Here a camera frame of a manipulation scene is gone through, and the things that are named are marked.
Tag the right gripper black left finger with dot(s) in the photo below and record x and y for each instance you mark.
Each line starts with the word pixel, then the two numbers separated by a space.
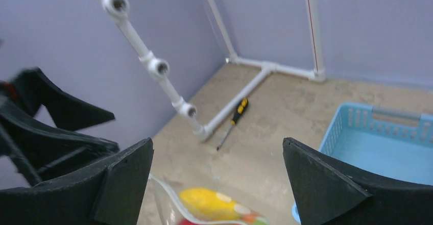
pixel 108 191

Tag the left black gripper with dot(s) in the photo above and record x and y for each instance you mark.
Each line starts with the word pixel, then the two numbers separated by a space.
pixel 41 152

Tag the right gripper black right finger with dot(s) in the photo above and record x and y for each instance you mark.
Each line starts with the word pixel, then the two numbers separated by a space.
pixel 329 191

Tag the clear zip top bag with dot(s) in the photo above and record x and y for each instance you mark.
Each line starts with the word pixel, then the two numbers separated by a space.
pixel 177 203

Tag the yellow mango fruit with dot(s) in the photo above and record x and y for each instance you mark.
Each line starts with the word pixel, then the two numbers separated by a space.
pixel 211 205

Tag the light blue plastic basket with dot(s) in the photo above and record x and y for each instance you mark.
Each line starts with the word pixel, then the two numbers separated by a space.
pixel 390 143

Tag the black yellow screwdriver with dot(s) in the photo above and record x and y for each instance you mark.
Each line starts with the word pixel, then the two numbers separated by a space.
pixel 238 113

